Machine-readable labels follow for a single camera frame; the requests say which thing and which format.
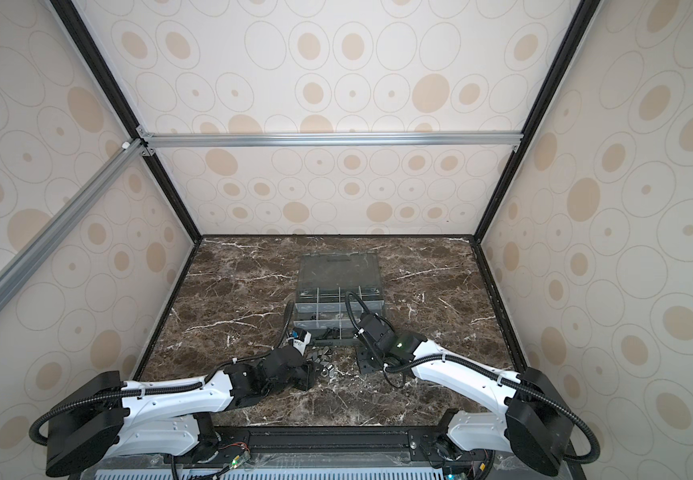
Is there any clear plastic compartment organizer box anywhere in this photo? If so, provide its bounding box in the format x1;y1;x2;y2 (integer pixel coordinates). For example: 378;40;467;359
294;252;386;347

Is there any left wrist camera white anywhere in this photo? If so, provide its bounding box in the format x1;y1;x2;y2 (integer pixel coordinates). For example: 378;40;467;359
290;327;312;355

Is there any left diagonal aluminium frame bar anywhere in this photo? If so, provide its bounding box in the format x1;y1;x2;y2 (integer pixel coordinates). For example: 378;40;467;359
0;139;144;312

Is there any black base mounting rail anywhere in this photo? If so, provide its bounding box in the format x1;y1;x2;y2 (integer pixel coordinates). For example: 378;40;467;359
68;423;587;480

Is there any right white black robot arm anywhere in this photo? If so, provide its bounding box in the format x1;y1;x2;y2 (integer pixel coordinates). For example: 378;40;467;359
344;292;601;476

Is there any horizontal aluminium frame bar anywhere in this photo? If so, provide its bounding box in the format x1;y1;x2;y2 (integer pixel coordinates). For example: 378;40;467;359
144;131;523;148

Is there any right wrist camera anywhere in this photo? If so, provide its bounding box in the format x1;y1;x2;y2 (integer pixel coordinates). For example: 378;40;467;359
357;313;397;357

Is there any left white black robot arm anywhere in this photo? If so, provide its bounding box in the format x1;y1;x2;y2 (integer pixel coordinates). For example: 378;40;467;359
28;302;316;478

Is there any pile of screws and nuts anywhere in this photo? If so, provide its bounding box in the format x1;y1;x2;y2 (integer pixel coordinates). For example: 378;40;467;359
310;346;367;386

